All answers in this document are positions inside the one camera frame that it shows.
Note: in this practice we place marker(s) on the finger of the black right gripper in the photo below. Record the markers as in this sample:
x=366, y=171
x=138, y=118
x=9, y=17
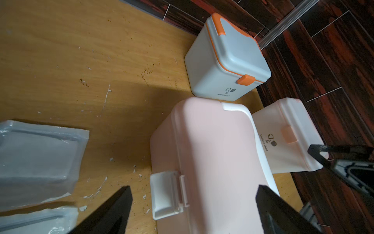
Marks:
x=355, y=152
x=357, y=174

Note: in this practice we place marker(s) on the pink medicine chest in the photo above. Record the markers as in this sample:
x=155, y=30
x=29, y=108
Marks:
x=207, y=165

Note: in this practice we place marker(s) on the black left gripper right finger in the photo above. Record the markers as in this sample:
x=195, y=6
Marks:
x=277, y=217

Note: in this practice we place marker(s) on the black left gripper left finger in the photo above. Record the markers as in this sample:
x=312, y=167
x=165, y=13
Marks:
x=111, y=217

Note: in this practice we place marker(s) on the white orange-trimmed medicine chest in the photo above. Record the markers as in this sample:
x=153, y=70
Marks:
x=224, y=62

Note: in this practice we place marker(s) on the white gauze packet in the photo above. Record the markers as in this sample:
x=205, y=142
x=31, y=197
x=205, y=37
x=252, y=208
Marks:
x=59, y=220
x=39, y=163

